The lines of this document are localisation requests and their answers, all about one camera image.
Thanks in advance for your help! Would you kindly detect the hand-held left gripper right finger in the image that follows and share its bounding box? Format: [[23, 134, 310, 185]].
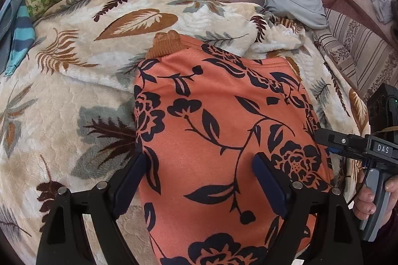
[[252, 152, 364, 265]]

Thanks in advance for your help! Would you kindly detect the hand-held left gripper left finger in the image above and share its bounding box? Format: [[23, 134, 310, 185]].
[[36, 153, 148, 265]]

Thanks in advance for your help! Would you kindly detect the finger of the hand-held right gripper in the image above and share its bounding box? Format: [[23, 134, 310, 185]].
[[314, 128, 368, 160]]

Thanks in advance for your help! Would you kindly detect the orange floral garment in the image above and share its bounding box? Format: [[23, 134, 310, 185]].
[[134, 31, 335, 265]]

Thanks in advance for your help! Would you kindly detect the person's right hand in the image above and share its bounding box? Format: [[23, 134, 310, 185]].
[[354, 185, 377, 221]]

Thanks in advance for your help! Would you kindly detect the cream leaf-print blanket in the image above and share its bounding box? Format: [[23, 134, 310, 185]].
[[0, 0, 370, 265]]

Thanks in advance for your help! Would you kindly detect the striped floral bed cover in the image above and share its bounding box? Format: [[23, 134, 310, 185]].
[[312, 8, 398, 101]]

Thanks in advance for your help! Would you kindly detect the small pale grey cloth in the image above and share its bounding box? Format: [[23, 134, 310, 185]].
[[362, 0, 393, 24]]

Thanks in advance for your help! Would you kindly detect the teal striped cloth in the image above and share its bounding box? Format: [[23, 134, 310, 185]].
[[4, 5, 36, 76]]

